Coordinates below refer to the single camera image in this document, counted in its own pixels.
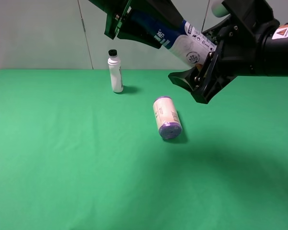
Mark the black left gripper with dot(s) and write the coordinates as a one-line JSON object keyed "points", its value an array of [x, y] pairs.
{"points": [[124, 27]]}

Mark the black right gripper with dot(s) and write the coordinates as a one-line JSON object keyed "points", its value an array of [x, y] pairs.
{"points": [[237, 54]]}

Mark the purple and cream wrapped roll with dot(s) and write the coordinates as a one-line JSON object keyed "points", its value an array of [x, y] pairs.
{"points": [[167, 119]]}

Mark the green table cloth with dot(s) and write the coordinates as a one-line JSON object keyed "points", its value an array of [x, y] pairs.
{"points": [[76, 156]]}

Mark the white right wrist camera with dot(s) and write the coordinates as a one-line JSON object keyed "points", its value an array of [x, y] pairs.
{"points": [[218, 9]]}

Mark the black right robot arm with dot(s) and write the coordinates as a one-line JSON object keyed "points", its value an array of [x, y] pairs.
{"points": [[275, 50]]}

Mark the blue capped white bottle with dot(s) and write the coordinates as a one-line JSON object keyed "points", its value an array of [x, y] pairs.
{"points": [[186, 43]]}

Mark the white bottle with black brush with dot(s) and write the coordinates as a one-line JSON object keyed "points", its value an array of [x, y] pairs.
{"points": [[114, 64]]}

